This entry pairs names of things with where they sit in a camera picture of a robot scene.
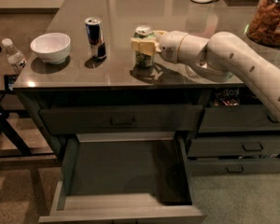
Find small water bottle white cap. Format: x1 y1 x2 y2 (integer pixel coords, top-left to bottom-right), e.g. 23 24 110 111
2 38 26 74

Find green soda can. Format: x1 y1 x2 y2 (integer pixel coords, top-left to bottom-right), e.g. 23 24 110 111
133 25 155 68

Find grey counter cabinet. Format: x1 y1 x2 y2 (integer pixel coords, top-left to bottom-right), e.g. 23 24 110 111
16 0 280 161

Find open grey middle drawer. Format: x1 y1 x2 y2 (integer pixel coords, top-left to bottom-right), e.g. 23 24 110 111
39 136 205 224

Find white ceramic bowl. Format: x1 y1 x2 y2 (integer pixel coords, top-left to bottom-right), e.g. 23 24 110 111
30 33 71 64

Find snack packets in drawer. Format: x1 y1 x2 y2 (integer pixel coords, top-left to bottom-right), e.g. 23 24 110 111
214 88 240 106

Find blue silver energy drink can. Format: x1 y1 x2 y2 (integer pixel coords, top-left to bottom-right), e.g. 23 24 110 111
85 17 106 60

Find clear jar of snacks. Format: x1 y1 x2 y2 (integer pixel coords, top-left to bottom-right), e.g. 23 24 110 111
246 0 280 47

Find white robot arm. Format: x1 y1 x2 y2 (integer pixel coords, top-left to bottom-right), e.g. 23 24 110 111
131 31 280 122

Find grey middle right drawer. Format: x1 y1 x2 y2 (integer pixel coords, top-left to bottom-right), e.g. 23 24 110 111
188 134 280 158

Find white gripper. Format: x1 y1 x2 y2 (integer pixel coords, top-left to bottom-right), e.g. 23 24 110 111
131 30 189 63

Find grey top right drawer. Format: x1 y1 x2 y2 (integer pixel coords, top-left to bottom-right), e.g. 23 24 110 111
199 105 280 133

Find grey bottom right drawer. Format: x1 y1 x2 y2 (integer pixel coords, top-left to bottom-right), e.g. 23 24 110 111
189 159 280 175

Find dark side table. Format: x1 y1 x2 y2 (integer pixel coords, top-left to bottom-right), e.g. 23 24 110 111
0 42 32 157

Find grey top left drawer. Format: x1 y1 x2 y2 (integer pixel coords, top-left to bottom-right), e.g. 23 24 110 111
39 104 203 134

